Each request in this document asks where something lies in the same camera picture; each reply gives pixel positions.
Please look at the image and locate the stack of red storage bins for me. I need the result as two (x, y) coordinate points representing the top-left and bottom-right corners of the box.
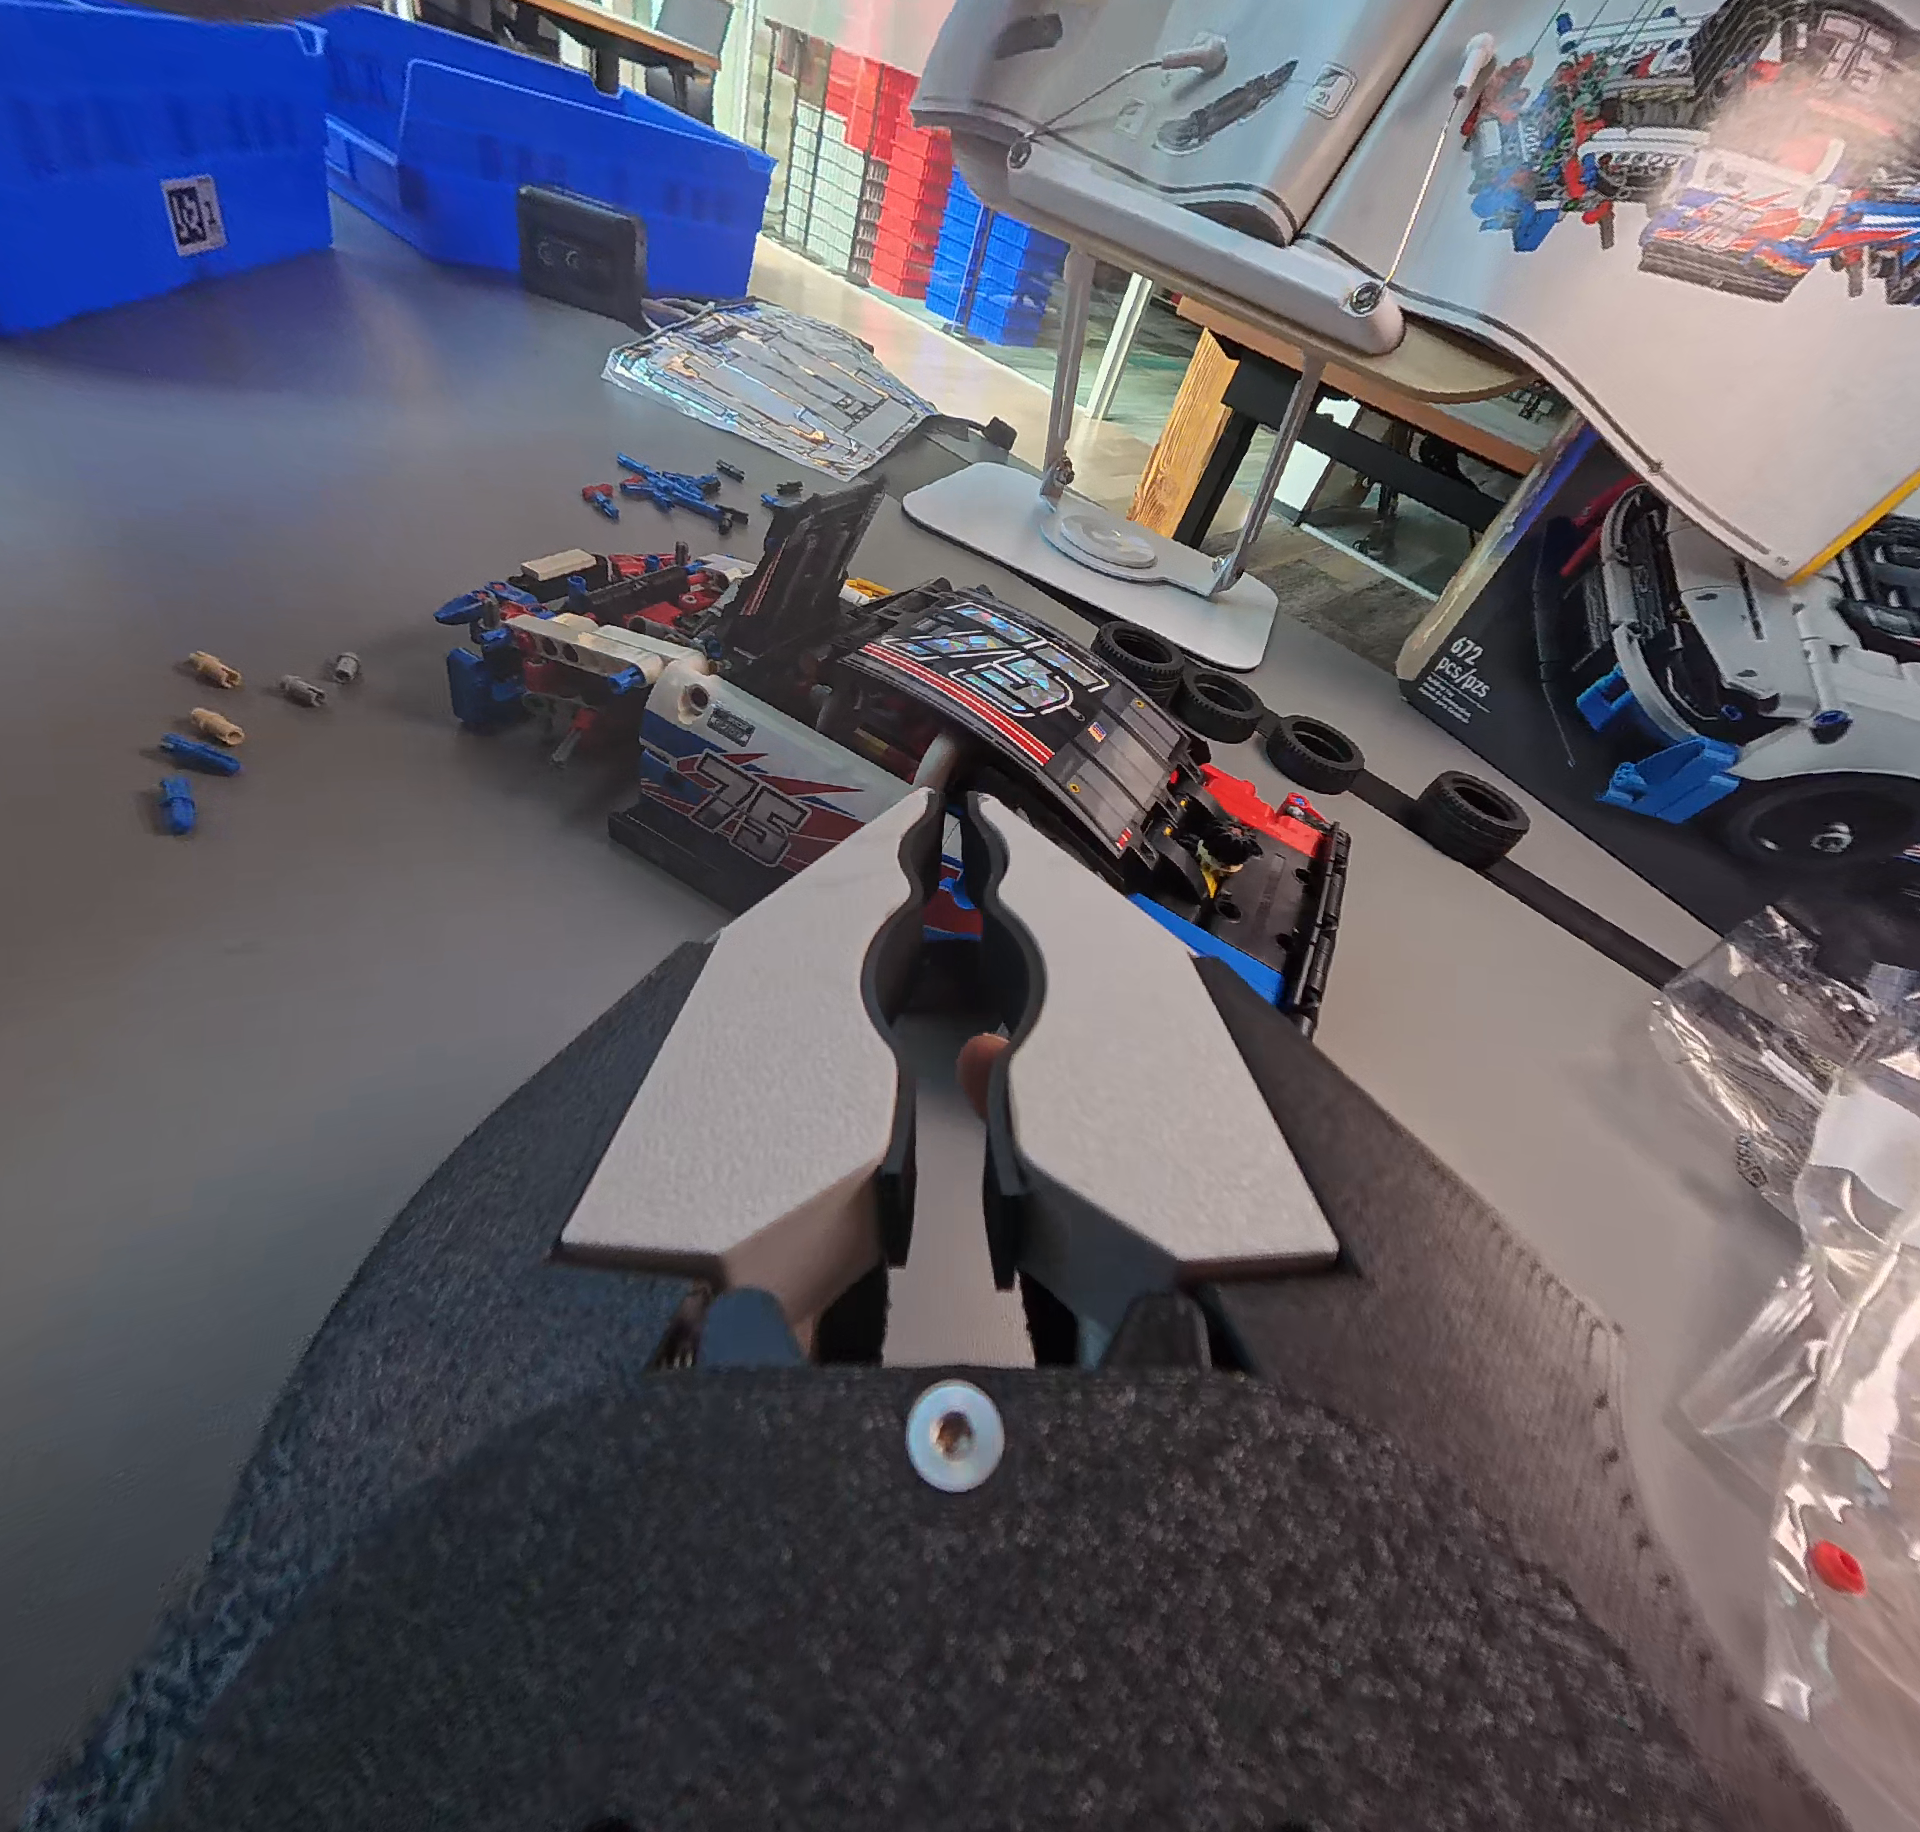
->
(821, 46), (961, 303)

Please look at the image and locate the open instruction booklet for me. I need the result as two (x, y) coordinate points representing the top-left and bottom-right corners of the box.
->
(911, 0), (1920, 582)

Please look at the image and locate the shiny sticker sheet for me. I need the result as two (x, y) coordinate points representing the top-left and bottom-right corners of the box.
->
(604, 299), (940, 477)

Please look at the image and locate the grey desk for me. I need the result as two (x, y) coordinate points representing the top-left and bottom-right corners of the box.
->
(0, 196), (1920, 1832)

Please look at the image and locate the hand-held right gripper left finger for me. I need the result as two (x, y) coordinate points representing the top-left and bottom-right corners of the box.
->
(558, 789), (947, 1367)

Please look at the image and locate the wooden table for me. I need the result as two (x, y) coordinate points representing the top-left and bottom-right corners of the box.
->
(1123, 294), (1562, 552)

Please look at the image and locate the blue open-front plastic bin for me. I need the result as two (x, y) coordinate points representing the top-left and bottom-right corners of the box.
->
(318, 6), (778, 316)

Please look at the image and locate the office table with dark legs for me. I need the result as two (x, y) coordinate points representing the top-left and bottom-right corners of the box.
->
(449, 0), (726, 116)

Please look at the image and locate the toy brick race car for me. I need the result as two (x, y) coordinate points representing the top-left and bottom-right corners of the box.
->
(433, 479), (1352, 1037)

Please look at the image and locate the black rubber toy tire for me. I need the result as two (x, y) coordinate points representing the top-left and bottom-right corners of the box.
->
(1414, 770), (1531, 871)
(1266, 714), (1370, 800)
(1090, 620), (1188, 692)
(1170, 667), (1266, 745)

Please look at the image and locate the blue bin with square label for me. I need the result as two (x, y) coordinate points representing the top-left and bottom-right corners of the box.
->
(0, 0), (335, 339)

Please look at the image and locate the small black box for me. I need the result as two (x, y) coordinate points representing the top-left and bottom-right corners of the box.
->
(515, 183), (650, 327)

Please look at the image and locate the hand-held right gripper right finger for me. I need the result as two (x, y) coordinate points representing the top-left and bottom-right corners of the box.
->
(965, 793), (1344, 1332)

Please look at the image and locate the silver book stand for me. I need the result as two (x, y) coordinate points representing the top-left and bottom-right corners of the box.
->
(901, 35), (1502, 673)

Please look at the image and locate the stack of blue storage bins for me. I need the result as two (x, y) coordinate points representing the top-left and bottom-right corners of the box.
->
(926, 196), (1070, 350)

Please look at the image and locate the pile of small blue pins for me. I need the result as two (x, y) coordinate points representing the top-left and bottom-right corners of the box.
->
(581, 452), (798, 533)

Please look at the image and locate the black toy packaging box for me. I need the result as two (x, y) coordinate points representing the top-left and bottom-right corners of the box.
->
(1393, 428), (1920, 964)

